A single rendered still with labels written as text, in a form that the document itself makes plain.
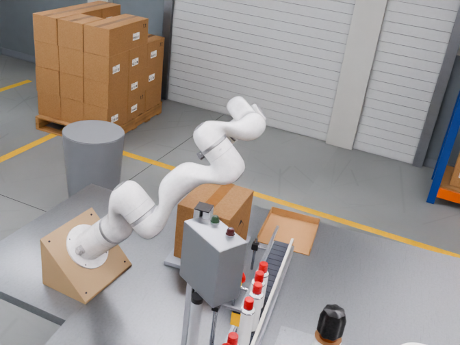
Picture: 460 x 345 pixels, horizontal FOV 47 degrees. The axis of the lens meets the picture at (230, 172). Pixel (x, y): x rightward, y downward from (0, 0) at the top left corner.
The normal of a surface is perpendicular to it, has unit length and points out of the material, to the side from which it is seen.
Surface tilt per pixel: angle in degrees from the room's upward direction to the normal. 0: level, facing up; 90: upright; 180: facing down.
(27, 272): 0
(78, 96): 90
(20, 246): 0
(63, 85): 90
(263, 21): 90
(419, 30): 90
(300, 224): 0
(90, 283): 43
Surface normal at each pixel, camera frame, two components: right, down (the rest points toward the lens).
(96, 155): 0.26, 0.52
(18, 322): 0.11, -0.88
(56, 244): 0.69, -0.44
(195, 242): -0.79, 0.20
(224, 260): 0.61, 0.42
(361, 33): -0.40, 0.37
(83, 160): -0.12, 0.50
